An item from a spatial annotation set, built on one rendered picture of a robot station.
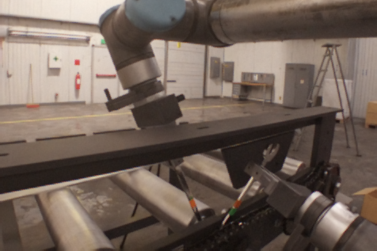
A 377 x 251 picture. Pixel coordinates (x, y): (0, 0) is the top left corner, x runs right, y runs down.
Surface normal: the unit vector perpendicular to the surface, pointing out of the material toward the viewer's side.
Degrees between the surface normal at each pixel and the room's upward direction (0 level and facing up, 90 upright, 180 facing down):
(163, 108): 76
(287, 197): 67
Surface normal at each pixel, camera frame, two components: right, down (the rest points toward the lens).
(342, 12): -0.77, 0.48
